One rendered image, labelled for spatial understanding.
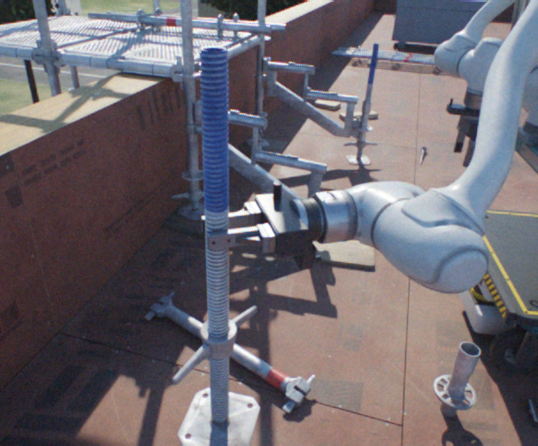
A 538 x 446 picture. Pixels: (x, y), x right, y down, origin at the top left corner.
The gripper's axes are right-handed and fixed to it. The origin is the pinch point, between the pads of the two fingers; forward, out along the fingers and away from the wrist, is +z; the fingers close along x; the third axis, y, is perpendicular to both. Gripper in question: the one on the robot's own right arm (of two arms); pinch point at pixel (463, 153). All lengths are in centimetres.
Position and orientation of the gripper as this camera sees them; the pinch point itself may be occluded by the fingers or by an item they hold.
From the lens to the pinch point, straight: 179.0
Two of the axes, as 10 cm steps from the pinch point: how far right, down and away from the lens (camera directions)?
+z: -0.4, 8.6, 5.1
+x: 1.1, -5.0, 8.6
